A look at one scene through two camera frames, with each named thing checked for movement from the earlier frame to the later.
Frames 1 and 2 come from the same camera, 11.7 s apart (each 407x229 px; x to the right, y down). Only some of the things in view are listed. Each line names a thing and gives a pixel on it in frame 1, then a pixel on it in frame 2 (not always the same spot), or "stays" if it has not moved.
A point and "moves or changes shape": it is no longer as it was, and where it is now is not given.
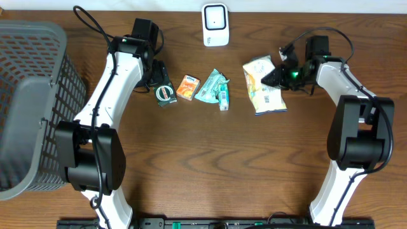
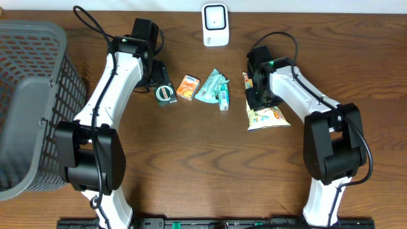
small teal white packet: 224,97 stays
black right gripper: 277,80 -> 255,106
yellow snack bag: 264,98 moves or changes shape
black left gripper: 161,74 stays
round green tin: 165,94 stays
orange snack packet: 188,87 stays
